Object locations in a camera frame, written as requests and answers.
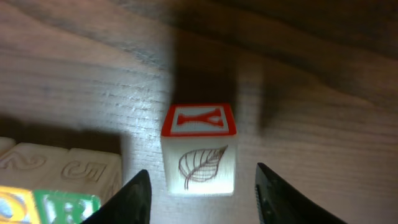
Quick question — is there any yellow O block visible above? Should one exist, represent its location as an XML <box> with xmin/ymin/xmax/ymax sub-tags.
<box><xmin>1</xmin><ymin>143</ymin><xmax>68</xmax><ymax>223</ymax></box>

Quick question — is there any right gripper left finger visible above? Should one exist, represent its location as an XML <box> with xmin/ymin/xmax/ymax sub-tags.
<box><xmin>81</xmin><ymin>169</ymin><xmax>152</xmax><ymax>224</ymax></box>

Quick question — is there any green R block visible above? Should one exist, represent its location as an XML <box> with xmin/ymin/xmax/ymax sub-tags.
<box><xmin>33</xmin><ymin>147</ymin><xmax>123</xmax><ymax>224</ymax></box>

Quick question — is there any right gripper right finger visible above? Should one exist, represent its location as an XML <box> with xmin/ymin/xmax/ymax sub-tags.
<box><xmin>254</xmin><ymin>163</ymin><xmax>346</xmax><ymax>224</ymax></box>

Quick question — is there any red I block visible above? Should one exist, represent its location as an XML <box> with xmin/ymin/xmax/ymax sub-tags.
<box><xmin>160</xmin><ymin>103</ymin><xmax>238</xmax><ymax>196</ymax></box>

